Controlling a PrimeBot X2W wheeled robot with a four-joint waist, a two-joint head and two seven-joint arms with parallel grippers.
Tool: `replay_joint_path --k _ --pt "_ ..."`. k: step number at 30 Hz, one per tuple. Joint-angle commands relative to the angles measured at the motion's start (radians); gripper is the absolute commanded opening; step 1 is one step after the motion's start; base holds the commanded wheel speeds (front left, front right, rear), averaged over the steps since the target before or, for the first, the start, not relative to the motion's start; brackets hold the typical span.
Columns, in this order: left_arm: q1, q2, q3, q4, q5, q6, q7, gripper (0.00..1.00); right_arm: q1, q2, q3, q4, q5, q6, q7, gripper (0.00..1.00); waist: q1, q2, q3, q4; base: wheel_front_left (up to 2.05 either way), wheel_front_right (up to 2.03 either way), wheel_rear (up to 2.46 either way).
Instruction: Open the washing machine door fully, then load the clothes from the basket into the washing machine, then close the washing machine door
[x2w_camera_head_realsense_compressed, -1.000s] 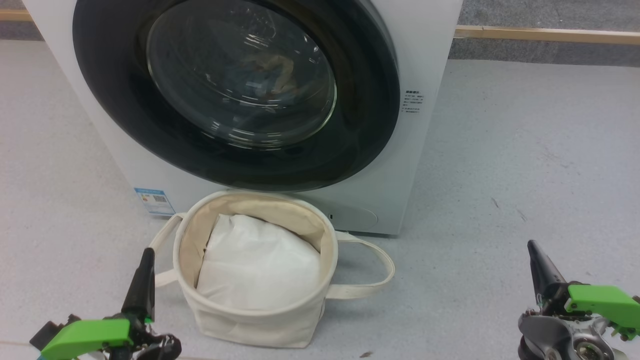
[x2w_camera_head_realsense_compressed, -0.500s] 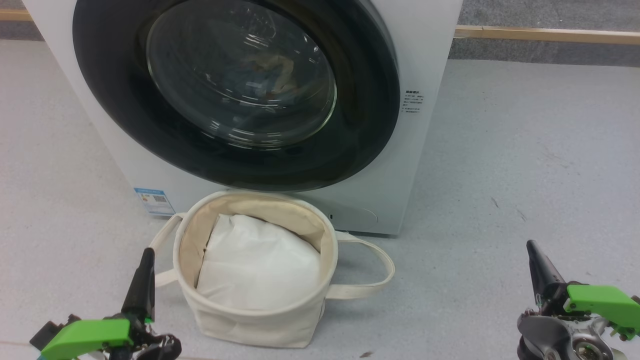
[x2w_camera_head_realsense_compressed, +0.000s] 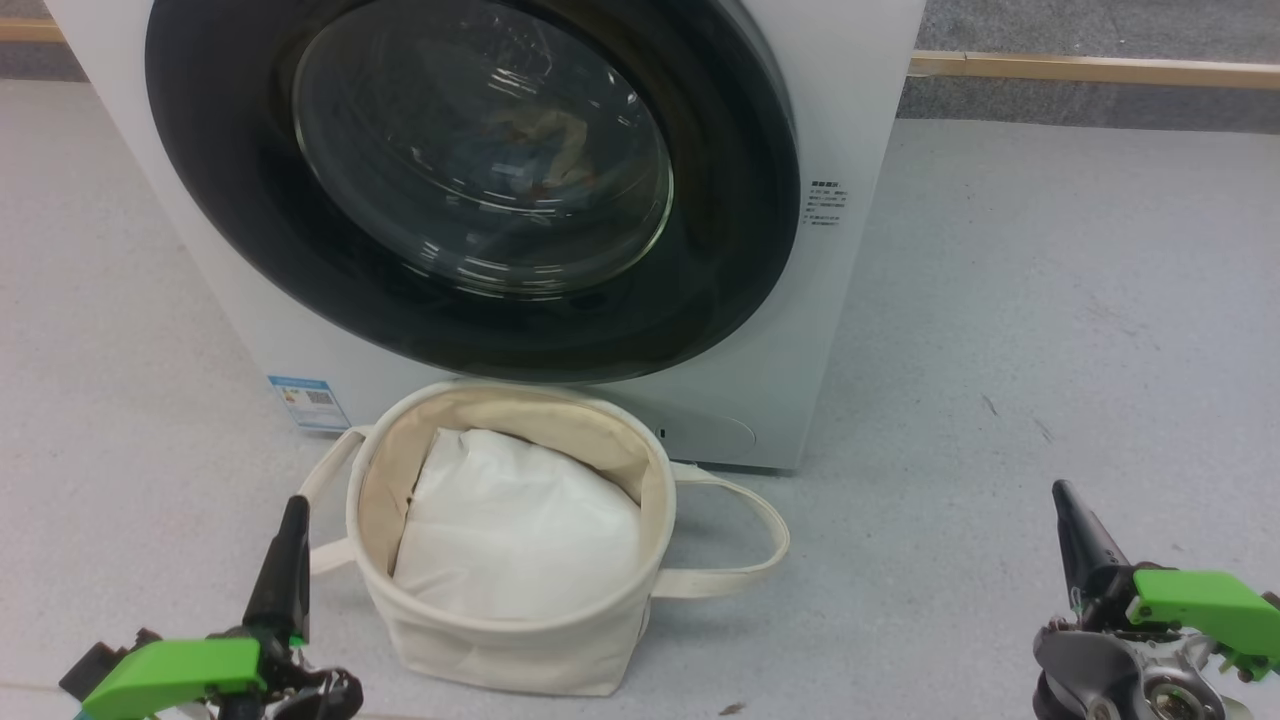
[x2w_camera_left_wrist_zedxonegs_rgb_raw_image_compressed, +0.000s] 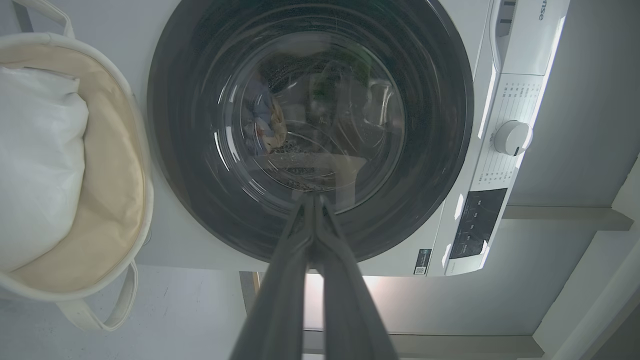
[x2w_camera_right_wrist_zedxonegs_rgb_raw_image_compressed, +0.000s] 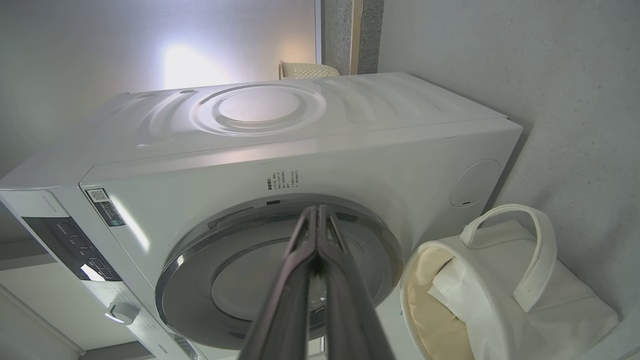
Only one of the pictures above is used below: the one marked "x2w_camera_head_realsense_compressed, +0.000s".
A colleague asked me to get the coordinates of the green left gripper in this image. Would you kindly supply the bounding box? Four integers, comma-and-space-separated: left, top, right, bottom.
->
78, 494, 313, 720

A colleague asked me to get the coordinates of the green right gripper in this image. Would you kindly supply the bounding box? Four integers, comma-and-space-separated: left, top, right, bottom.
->
1051, 479, 1280, 683

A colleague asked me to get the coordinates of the black round glass washer door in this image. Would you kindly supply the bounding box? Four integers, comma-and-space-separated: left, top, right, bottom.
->
145, 0, 801, 386

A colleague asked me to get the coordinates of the cream canvas laundry basket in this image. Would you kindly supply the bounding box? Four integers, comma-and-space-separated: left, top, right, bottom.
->
298, 380, 791, 698

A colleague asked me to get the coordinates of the white front-load washing machine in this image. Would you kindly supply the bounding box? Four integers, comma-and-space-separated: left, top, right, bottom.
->
42, 0, 926, 471

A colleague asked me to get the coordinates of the blue energy label sticker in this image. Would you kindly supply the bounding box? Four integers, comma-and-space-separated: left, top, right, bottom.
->
267, 375, 351, 433

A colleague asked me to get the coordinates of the white pillow filler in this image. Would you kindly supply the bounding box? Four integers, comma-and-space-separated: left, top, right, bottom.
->
392, 428, 643, 623

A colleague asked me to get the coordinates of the oval filter cover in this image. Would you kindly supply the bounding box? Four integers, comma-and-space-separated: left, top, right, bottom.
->
650, 413, 758, 463

